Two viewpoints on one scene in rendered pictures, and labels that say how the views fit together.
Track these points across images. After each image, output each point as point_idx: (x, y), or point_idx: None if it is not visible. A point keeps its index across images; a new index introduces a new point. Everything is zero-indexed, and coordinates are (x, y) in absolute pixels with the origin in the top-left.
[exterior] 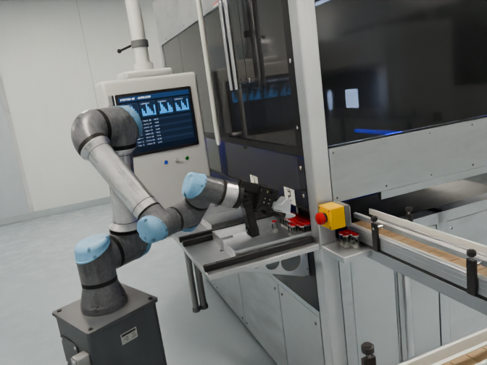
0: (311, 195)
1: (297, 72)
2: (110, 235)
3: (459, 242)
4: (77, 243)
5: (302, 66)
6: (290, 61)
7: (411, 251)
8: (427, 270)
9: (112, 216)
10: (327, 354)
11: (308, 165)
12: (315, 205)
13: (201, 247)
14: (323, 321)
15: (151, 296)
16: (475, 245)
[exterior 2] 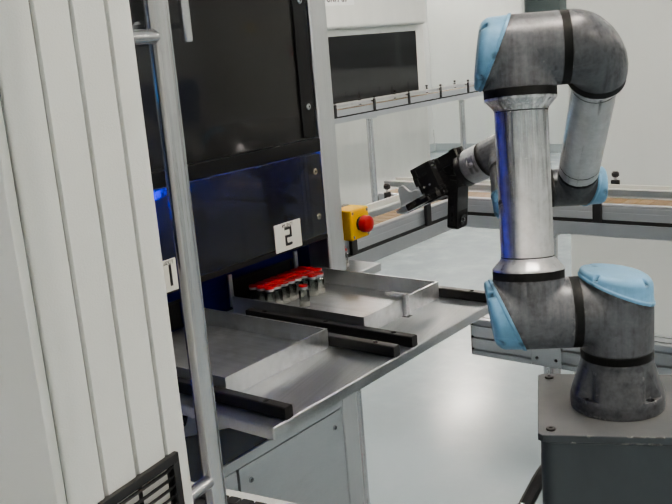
0: (333, 207)
1: (316, 18)
2: (569, 277)
3: (374, 207)
4: (638, 278)
5: (325, 11)
6: (301, 1)
7: (385, 224)
8: (397, 234)
9: (552, 244)
10: (354, 452)
11: (330, 160)
12: (341, 217)
13: (406, 332)
14: (349, 402)
15: (542, 379)
16: (384, 200)
